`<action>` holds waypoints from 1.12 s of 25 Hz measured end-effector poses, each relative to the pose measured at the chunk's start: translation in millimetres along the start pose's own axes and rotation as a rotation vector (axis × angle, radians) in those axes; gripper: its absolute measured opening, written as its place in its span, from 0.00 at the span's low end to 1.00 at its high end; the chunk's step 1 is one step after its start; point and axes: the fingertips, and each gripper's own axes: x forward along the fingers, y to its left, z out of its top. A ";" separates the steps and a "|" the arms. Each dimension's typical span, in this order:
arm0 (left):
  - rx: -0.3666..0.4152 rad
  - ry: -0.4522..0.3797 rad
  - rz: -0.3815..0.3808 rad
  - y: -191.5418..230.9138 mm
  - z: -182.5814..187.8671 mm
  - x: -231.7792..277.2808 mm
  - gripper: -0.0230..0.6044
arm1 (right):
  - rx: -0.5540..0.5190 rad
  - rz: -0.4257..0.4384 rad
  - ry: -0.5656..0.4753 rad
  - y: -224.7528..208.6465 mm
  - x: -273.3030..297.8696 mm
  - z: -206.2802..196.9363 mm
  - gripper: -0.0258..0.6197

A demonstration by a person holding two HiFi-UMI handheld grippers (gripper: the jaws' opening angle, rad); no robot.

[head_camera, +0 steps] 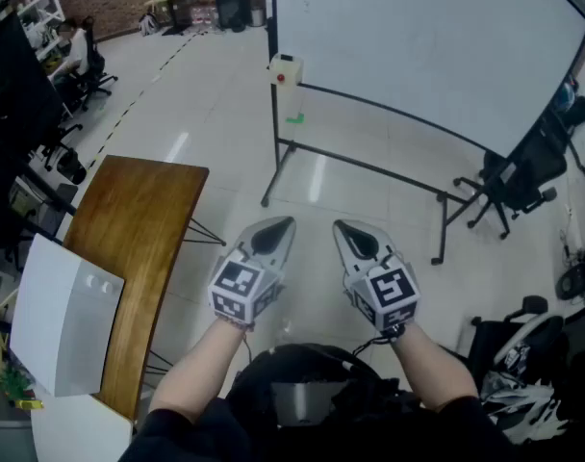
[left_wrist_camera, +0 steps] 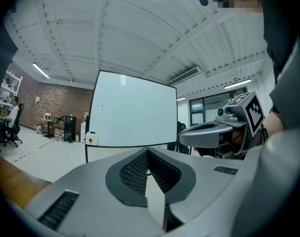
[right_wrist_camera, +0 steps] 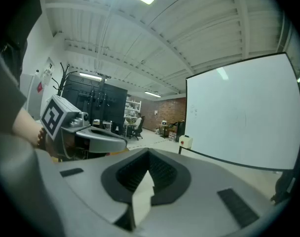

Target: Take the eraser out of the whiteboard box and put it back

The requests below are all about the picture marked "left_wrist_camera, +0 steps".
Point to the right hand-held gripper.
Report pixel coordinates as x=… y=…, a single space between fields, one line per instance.
x=253 y=112

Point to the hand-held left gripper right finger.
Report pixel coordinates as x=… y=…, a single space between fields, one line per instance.
x=204 y=176

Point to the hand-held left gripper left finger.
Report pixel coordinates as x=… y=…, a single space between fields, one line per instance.
x=90 y=181

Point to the person's right forearm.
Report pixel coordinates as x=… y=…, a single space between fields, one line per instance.
x=274 y=127

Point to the whiteboard on black stand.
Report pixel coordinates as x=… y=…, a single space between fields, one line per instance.
x=135 y=112

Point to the glass partition window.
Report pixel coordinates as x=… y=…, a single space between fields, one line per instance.
x=209 y=107

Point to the black equipment stand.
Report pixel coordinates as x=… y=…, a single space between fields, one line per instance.
x=182 y=127

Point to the ceiling tube light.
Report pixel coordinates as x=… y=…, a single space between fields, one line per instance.
x=237 y=83
x=41 y=70
x=181 y=98

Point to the white water dispenser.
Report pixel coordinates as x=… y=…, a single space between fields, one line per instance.
x=83 y=131

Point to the pack of water bottles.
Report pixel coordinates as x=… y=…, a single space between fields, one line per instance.
x=58 y=133

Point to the black cabinet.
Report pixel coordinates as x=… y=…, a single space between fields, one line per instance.
x=70 y=127

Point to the ceiling air vent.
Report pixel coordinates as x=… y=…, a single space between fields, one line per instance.
x=183 y=76

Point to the small side table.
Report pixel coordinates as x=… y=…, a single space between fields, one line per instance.
x=48 y=126

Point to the striped white bag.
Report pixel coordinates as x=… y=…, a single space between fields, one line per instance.
x=39 y=128

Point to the wooden table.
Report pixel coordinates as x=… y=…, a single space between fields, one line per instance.
x=14 y=179

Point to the small white appliance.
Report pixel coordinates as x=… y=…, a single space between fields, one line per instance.
x=48 y=117

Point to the black office chair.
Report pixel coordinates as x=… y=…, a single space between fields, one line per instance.
x=16 y=125

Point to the person's black shirt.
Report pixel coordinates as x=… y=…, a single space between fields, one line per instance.
x=275 y=33

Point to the white metal shelf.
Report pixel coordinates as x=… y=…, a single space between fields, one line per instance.
x=14 y=75

